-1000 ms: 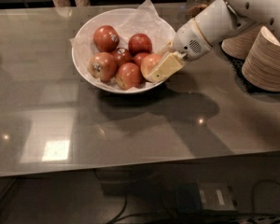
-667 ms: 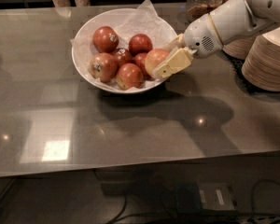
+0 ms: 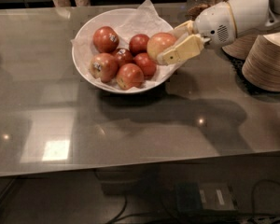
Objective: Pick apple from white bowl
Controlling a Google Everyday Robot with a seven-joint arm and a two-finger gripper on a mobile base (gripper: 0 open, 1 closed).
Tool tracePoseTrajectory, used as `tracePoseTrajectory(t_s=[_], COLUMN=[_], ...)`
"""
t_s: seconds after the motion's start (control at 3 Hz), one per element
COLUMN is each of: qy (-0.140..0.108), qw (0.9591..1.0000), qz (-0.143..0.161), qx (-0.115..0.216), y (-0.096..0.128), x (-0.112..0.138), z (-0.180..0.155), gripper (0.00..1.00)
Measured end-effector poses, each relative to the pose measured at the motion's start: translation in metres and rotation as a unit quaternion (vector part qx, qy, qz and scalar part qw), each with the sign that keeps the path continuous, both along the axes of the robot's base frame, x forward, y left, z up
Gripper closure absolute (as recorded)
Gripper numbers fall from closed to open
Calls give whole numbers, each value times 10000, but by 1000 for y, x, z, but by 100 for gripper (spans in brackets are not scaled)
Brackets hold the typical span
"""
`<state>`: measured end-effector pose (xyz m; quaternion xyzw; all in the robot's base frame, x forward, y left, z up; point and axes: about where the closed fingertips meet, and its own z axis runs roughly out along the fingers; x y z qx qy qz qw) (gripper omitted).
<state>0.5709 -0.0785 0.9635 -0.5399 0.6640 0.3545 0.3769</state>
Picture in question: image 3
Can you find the small red apple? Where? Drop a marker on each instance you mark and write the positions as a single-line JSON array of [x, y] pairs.
[[147, 66]]

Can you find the red apple front center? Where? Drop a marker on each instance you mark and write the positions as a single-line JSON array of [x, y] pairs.
[[129, 75]]

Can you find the red apple top left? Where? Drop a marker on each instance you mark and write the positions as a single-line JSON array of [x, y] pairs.
[[105, 39]]

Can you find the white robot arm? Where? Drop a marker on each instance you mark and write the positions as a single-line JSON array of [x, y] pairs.
[[254, 17]]

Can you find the dark red center apple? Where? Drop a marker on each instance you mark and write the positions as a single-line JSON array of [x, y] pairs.
[[122, 56]]

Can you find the paper plate stack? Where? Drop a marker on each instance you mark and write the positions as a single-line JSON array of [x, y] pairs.
[[262, 65], [240, 48]]

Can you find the paper plate stack front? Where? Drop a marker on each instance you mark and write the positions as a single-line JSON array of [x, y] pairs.
[[262, 65]]

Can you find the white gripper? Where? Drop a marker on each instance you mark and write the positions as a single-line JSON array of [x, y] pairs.
[[213, 22]]

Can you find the red-yellow apple left front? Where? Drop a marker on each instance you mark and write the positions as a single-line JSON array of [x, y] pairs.
[[103, 66]]

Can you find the black box under table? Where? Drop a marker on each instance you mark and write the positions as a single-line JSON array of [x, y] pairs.
[[205, 198]]

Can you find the yellow-red apple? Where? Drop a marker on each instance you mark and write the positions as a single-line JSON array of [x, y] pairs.
[[158, 43]]

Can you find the white crumpled paper liner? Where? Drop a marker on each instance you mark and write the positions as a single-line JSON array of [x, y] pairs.
[[140, 19]]

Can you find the paper plate stack rear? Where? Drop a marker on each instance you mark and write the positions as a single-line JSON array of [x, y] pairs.
[[240, 48]]

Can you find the red apple top right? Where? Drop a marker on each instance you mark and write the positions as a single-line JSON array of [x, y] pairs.
[[138, 44]]

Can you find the white ceramic bowl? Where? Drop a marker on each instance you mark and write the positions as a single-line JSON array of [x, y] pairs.
[[84, 38]]

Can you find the black mat under plates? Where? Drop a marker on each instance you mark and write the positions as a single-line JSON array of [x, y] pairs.
[[247, 87]]

